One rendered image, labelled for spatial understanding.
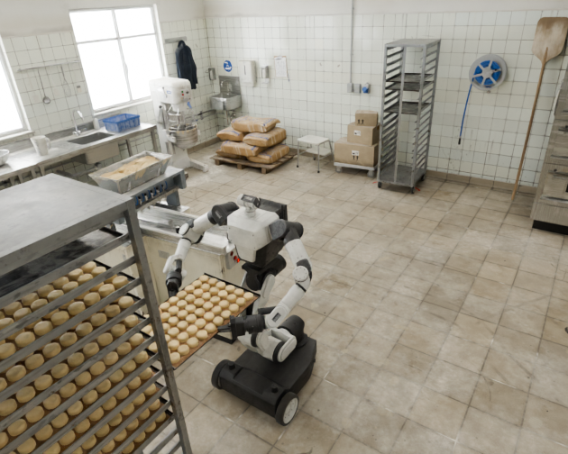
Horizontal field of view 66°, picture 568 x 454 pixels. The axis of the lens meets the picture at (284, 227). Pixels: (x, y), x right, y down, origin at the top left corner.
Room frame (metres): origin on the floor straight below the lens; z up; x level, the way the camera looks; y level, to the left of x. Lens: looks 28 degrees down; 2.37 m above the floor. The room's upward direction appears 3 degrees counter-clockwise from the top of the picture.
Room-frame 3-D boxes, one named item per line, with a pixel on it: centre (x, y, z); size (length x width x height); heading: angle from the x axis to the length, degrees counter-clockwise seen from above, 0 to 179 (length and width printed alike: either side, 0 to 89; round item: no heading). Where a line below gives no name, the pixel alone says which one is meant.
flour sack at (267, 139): (6.61, 0.20, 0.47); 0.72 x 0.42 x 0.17; 150
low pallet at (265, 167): (6.78, 0.42, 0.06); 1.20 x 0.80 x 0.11; 57
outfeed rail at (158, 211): (3.28, 1.12, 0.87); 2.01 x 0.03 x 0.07; 60
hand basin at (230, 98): (7.59, 0.83, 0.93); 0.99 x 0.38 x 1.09; 54
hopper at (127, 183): (3.09, 1.10, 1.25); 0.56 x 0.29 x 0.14; 150
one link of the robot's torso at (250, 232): (2.17, 0.14, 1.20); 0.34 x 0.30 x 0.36; 54
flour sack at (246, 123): (6.77, 0.37, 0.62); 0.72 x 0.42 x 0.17; 61
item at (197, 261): (2.84, 0.66, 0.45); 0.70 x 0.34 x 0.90; 60
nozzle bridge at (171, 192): (3.09, 1.10, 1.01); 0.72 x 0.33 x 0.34; 150
